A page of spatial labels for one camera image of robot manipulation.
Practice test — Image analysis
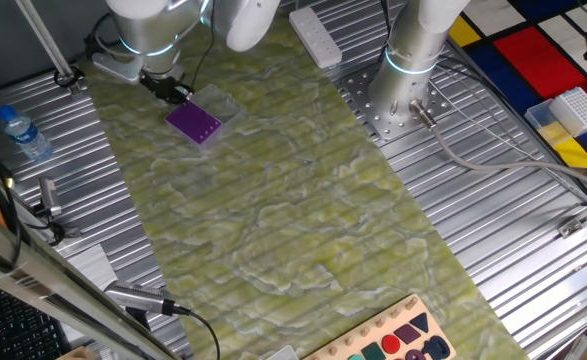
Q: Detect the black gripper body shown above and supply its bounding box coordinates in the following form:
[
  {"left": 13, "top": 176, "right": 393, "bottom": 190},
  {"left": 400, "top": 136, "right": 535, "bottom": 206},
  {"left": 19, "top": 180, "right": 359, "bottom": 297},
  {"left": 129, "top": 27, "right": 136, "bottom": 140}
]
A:
[{"left": 140, "top": 73, "right": 187, "bottom": 97}]

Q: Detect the purple pipette tip rack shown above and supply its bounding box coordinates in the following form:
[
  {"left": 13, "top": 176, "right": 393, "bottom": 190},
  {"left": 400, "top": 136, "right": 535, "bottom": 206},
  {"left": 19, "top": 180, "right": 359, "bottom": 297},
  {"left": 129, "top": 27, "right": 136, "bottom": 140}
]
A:
[{"left": 165, "top": 101, "right": 224, "bottom": 149}]

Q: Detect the white pipette tip box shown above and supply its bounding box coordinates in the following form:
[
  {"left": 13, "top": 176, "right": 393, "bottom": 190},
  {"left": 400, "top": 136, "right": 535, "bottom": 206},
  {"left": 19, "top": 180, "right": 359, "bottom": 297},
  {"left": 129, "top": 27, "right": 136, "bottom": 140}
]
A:
[{"left": 547, "top": 87, "right": 587, "bottom": 139}]

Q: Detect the clear plastic rack lid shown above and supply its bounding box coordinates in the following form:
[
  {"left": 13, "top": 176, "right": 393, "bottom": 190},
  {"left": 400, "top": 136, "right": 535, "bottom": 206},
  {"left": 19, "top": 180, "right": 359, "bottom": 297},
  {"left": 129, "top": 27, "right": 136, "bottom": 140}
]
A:
[{"left": 190, "top": 83, "right": 247, "bottom": 132}]

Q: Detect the metal pole stand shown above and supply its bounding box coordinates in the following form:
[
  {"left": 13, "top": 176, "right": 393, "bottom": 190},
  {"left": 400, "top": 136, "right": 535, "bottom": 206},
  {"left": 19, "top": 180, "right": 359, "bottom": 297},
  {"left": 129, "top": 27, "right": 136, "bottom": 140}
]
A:
[{"left": 15, "top": 0, "right": 85, "bottom": 96}]

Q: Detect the white power strip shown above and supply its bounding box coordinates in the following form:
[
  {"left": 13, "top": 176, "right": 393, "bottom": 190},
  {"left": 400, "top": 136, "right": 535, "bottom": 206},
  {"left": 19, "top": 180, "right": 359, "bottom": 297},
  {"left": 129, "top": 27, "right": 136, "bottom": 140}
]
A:
[{"left": 288, "top": 6, "right": 343, "bottom": 70}]

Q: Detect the clear water bottle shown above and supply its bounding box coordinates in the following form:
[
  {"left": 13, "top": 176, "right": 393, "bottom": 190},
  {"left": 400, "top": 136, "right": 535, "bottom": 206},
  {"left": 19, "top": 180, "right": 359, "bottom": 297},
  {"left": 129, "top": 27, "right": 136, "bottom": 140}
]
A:
[{"left": 0, "top": 103, "right": 54, "bottom": 162}]

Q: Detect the green marble pattern mat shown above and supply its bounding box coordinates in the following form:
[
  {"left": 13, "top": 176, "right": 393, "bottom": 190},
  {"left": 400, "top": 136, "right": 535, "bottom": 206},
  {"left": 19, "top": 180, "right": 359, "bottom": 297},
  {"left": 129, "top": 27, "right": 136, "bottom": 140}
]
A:
[{"left": 75, "top": 0, "right": 532, "bottom": 360}]

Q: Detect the metal robot mounting plate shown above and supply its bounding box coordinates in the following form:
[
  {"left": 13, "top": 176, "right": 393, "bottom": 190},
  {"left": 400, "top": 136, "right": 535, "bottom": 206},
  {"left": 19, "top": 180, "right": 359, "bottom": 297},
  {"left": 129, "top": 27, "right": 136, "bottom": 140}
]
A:
[{"left": 333, "top": 62, "right": 454, "bottom": 141}]

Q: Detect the black keyboard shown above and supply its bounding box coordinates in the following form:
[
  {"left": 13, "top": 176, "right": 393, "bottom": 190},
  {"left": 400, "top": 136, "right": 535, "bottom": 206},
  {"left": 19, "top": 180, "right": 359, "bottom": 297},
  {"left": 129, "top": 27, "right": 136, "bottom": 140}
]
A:
[{"left": 0, "top": 289, "right": 72, "bottom": 360}]

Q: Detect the clear plastic container corner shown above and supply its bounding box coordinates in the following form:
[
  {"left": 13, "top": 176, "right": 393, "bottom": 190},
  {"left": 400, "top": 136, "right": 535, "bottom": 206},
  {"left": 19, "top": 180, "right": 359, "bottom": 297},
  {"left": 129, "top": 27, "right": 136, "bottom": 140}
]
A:
[{"left": 267, "top": 344, "right": 299, "bottom": 360}]

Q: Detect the wooden shape puzzle board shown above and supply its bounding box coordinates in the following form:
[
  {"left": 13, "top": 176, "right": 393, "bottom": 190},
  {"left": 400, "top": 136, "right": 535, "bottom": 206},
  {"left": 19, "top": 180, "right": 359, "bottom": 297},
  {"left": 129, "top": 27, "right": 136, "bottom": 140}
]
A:
[{"left": 302, "top": 293, "right": 458, "bottom": 360}]

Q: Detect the green square puzzle piece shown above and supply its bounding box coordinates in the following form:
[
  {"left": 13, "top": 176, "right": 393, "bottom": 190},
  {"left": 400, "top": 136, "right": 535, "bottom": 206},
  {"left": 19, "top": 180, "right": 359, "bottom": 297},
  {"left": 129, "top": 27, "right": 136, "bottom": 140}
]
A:
[{"left": 361, "top": 342, "right": 387, "bottom": 360}]

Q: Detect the red circle puzzle piece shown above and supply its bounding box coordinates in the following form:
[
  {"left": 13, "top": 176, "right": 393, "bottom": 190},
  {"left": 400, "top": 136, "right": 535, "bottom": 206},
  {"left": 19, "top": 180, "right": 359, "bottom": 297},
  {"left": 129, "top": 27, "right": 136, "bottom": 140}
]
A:
[{"left": 381, "top": 333, "right": 402, "bottom": 355}]

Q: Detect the purple square puzzle piece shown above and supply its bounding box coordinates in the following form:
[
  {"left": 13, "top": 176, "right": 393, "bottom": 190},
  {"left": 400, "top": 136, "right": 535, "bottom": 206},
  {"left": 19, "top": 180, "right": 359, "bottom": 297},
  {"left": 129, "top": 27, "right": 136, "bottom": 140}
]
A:
[{"left": 393, "top": 323, "right": 422, "bottom": 345}]

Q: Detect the blue triangle puzzle piece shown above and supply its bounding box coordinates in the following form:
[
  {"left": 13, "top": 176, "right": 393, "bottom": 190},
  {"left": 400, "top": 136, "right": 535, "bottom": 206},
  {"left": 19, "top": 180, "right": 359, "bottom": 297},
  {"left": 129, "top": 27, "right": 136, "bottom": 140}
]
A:
[{"left": 409, "top": 312, "right": 430, "bottom": 334}]

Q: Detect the colourful block pattern mat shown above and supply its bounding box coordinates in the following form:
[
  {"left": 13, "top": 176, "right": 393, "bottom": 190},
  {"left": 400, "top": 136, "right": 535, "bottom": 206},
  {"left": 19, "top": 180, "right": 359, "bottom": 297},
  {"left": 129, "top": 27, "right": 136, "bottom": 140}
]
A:
[{"left": 447, "top": 0, "right": 587, "bottom": 191}]

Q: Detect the clear plastic box lid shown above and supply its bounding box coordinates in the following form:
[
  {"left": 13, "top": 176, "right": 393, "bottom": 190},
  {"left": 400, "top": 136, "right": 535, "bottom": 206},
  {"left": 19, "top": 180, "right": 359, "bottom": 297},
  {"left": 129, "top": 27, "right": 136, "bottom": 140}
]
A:
[{"left": 525, "top": 99, "right": 574, "bottom": 147}]

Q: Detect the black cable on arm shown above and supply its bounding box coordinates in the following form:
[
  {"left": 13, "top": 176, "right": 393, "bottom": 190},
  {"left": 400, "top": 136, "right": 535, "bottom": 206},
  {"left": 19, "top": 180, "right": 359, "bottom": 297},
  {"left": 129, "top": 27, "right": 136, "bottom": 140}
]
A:
[{"left": 83, "top": 0, "right": 217, "bottom": 94}]

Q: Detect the silver depth camera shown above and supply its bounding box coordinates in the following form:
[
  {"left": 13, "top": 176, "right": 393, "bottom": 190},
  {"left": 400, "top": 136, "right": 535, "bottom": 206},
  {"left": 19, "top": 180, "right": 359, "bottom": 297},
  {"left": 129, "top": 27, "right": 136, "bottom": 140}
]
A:
[{"left": 103, "top": 279, "right": 193, "bottom": 317}]

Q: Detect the black cable bundle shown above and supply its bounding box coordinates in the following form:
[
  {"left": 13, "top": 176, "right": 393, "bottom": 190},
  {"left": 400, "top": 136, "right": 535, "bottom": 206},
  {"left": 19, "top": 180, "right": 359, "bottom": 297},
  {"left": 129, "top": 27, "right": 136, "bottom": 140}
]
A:
[{"left": 377, "top": 0, "right": 399, "bottom": 64}]

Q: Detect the aluminium frame beam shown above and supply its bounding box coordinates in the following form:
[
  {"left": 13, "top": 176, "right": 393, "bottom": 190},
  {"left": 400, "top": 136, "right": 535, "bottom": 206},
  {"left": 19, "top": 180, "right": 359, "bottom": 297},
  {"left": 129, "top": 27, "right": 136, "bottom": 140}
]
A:
[{"left": 0, "top": 199, "right": 182, "bottom": 360}]

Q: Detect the black camera cable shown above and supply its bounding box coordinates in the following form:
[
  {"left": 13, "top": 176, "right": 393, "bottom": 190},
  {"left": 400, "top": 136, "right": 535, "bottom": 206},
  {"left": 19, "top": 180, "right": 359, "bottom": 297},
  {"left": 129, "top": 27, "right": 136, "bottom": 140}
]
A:
[{"left": 172, "top": 304, "right": 222, "bottom": 360}]

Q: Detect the thick grey robot cable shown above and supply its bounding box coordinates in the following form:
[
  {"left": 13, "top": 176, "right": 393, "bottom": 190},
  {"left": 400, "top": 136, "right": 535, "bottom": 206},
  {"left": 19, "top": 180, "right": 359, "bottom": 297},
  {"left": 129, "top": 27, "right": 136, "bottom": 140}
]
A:
[{"left": 408, "top": 98, "right": 587, "bottom": 196}]

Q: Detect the navy ring puzzle piece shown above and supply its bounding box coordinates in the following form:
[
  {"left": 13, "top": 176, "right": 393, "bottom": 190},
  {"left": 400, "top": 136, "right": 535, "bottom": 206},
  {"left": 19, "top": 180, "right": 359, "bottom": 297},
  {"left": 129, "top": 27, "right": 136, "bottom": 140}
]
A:
[{"left": 421, "top": 335, "right": 452, "bottom": 360}]

